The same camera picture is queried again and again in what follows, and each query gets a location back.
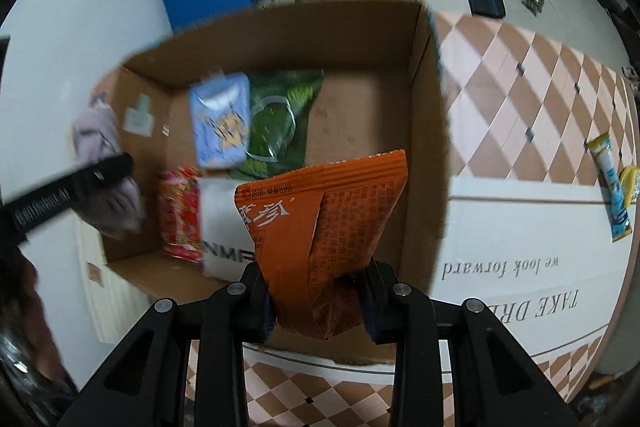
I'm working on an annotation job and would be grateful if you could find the purple plush toy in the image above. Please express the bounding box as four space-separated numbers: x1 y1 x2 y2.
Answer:
72 96 143 239

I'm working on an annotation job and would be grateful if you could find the white snack package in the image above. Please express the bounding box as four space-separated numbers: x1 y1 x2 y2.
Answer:
198 178 255 282

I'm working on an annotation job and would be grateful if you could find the red snack bag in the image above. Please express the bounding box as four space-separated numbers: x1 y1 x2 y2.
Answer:
158 167 203 265

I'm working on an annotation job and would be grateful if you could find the orange snack bag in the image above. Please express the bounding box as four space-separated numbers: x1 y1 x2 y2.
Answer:
233 150 408 339

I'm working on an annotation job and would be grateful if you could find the blue bear snack bag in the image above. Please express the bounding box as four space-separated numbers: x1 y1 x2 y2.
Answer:
189 72 250 169

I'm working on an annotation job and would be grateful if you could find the green snack bag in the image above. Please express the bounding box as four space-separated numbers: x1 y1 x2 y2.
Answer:
233 69 324 180

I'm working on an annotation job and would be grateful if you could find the checkered round table mat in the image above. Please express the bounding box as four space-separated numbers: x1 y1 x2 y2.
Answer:
182 10 640 427

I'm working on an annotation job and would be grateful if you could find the yellow snack packet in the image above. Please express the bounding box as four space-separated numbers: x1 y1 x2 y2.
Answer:
620 166 640 208

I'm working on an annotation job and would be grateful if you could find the blue white stick packet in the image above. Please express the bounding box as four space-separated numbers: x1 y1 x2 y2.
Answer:
587 132 632 242

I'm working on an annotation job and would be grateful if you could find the brown cardboard box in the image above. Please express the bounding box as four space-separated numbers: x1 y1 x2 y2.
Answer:
96 0 452 363

